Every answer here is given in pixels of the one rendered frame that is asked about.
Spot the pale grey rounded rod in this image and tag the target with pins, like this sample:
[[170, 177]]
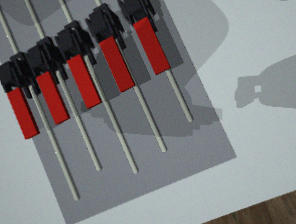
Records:
[[179, 95]]

